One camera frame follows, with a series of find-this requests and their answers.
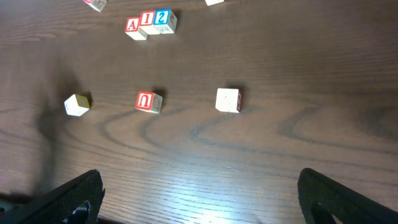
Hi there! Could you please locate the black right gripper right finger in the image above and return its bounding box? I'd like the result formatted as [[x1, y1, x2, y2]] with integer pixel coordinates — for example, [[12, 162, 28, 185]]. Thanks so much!
[[297, 168, 397, 224]]

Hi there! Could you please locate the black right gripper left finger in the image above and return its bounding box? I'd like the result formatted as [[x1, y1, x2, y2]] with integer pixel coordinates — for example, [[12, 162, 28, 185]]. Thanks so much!
[[1, 170, 104, 224]]

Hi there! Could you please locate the red letter A block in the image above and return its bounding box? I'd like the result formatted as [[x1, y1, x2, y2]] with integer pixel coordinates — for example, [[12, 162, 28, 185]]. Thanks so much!
[[125, 17, 147, 40]]

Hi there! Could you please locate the red letter I block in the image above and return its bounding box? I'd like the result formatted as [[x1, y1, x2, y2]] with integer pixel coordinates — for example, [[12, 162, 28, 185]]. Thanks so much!
[[139, 10, 160, 35]]

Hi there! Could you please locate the blue number 2 block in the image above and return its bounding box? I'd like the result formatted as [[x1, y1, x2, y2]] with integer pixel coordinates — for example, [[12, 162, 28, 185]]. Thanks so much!
[[154, 9, 178, 34]]

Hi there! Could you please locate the white block with animal drawing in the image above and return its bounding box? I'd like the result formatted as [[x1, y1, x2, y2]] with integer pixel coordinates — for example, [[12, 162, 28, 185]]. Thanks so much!
[[64, 94, 90, 116]]

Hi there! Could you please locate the white block with red side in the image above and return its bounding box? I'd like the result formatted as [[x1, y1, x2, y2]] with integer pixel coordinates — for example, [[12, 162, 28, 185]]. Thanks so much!
[[215, 88, 242, 113]]

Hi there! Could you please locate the red letter U block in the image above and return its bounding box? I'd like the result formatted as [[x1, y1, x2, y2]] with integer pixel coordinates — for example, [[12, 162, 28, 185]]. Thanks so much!
[[135, 91, 163, 114]]

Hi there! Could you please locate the red number 3 block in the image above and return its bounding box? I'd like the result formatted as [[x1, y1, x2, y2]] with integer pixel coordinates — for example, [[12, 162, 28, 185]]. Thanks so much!
[[83, 0, 108, 12]]

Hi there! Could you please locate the white block with round drawing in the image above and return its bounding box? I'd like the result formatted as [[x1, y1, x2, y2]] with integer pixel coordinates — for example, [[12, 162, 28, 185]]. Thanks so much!
[[205, 0, 224, 6]]

